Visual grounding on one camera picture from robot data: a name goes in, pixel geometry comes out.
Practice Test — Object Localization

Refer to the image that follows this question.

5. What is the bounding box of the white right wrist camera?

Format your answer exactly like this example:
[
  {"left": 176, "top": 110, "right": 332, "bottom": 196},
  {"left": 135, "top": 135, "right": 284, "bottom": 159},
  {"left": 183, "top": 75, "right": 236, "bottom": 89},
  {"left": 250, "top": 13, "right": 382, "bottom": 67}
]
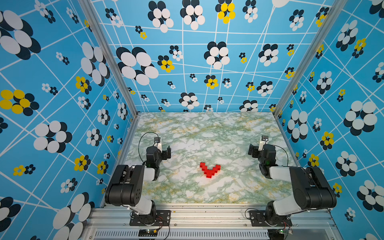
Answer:
[{"left": 258, "top": 135, "right": 269, "bottom": 151}]

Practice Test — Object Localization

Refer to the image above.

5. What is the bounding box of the aluminium corner post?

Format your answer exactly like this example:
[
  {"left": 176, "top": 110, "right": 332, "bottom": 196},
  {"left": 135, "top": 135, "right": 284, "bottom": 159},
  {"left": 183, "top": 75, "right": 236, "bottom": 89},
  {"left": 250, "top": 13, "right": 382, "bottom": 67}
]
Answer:
[
  {"left": 274, "top": 0, "right": 348, "bottom": 120},
  {"left": 79, "top": 0, "right": 138, "bottom": 119}
]

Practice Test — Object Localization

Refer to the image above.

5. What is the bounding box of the controller board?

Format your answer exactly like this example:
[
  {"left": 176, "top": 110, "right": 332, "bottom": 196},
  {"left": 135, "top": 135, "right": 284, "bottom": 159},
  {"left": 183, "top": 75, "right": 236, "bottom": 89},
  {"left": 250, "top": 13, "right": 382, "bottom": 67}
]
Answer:
[
  {"left": 138, "top": 229, "right": 159, "bottom": 239},
  {"left": 268, "top": 229, "right": 293, "bottom": 240}
]

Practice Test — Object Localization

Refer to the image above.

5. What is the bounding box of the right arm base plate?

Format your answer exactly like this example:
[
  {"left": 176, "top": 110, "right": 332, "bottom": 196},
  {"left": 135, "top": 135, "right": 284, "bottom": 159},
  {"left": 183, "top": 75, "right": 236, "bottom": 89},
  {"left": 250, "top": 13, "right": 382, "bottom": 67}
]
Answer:
[{"left": 248, "top": 210, "right": 292, "bottom": 228}]

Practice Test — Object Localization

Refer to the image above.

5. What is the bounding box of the aluminium corner post left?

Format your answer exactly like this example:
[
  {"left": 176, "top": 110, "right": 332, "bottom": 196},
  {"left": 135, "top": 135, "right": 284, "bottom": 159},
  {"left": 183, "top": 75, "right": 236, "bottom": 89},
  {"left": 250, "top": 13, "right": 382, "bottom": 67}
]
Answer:
[{"left": 79, "top": 0, "right": 138, "bottom": 119}]

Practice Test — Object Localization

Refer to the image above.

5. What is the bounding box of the right controller board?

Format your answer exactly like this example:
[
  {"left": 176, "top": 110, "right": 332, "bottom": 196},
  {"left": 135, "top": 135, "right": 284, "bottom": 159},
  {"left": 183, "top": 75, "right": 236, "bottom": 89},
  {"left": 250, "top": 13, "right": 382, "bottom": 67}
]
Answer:
[{"left": 268, "top": 229, "right": 293, "bottom": 240}]

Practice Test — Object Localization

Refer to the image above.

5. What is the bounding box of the red stepped lego assembly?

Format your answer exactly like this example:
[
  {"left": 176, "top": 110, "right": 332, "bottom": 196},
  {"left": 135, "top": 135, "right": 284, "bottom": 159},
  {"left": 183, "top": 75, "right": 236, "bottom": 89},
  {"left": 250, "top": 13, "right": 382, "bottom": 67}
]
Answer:
[{"left": 200, "top": 162, "right": 221, "bottom": 179}]

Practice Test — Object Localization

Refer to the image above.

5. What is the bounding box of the left controller board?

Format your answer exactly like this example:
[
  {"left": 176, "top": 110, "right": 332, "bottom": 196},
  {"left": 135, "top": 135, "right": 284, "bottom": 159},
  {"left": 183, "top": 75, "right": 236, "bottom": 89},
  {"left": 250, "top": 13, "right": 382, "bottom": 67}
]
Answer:
[{"left": 138, "top": 229, "right": 159, "bottom": 239}]

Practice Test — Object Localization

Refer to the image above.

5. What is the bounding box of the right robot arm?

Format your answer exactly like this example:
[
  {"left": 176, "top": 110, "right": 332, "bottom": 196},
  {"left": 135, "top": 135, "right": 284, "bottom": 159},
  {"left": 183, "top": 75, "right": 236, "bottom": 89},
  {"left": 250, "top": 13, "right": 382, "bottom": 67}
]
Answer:
[{"left": 248, "top": 144, "right": 337, "bottom": 226}]

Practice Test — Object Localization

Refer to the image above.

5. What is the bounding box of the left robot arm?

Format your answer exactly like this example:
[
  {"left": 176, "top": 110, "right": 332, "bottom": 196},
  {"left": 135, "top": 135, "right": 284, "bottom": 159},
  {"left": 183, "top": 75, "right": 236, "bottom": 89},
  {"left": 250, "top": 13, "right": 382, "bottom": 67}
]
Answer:
[{"left": 105, "top": 146, "right": 171, "bottom": 225}]

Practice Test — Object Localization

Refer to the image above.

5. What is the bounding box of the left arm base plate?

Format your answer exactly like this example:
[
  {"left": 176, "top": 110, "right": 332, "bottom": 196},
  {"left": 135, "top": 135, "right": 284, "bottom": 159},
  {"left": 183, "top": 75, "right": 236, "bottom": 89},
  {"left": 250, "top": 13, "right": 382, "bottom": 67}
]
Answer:
[{"left": 130, "top": 210, "right": 171, "bottom": 227}]

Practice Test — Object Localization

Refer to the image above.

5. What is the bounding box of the aluminium corner post right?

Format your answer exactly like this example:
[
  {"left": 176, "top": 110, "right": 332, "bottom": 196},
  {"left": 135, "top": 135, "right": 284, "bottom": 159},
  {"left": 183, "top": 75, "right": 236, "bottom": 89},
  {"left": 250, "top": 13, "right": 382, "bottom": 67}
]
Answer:
[{"left": 274, "top": 0, "right": 348, "bottom": 120}]

